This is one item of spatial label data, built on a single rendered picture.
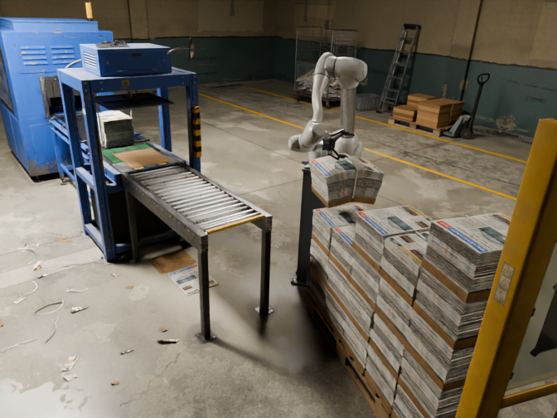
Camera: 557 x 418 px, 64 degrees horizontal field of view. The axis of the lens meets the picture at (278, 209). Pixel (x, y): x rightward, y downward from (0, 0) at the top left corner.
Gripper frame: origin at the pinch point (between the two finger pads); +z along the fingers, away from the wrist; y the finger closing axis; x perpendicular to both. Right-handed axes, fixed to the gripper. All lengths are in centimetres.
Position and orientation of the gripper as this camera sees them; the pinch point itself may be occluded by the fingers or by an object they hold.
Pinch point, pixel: (350, 144)
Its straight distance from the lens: 288.5
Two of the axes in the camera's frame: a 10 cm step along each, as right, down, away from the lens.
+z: 9.4, -0.3, 3.3
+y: -1.2, 9.1, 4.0
